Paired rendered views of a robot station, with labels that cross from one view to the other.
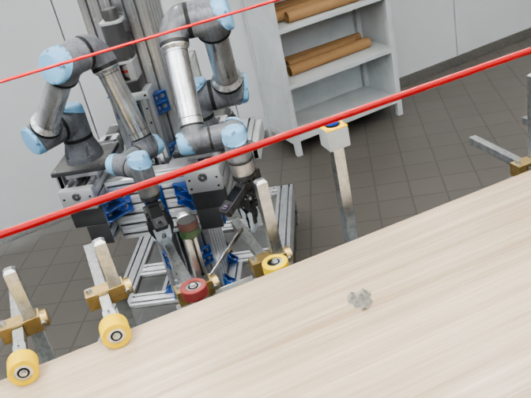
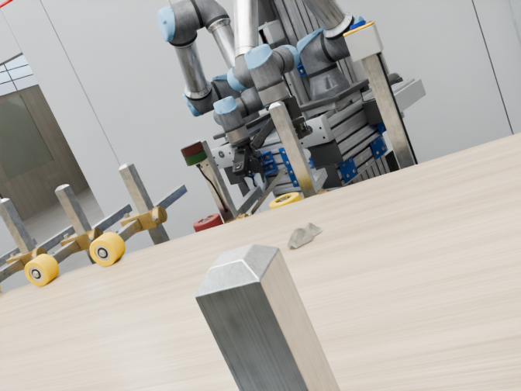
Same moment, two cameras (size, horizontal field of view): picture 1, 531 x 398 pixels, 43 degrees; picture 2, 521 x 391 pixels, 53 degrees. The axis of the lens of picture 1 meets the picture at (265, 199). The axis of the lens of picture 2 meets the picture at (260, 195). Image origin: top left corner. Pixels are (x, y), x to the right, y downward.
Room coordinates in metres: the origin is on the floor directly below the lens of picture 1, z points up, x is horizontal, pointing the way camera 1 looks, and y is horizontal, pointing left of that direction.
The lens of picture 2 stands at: (0.68, -0.74, 1.22)
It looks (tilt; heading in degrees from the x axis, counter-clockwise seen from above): 12 degrees down; 38
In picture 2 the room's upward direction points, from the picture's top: 23 degrees counter-clockwise
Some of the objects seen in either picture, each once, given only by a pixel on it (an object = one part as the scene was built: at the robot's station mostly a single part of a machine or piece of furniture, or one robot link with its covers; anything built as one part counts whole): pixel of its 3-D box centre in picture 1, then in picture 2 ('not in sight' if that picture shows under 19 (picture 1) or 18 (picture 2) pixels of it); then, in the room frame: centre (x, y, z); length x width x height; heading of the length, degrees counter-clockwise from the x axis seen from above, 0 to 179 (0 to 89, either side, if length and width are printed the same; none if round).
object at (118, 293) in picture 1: (109, 292); (144, 219); (1.69, 0.51, 0.95); 0.13 x 0.06 x 0.05; 105
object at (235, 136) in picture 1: (236, 144); (263, 67); (1.91, 0.05, 1.22); 0.09 x 0.08 x 0.11; 179
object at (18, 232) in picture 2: not in sight; (36, 263); (1.56, 0.97, 0.92); 0.03 x 0.03 x 0.48; 15
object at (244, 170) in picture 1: (241, 167); (274, 95); (1.91, 0.05, 1.14); 0.08 x 0.08 x 0.05
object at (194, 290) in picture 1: (197, 299); (213, 236); (1.69, 0.27, 0.85); 0.08 x 0.08 x 0.11
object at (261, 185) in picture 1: (274, 245); (308, 186); (1.83, 0.00, 0.89); 0.03 x 0.03 x 0.48; 15
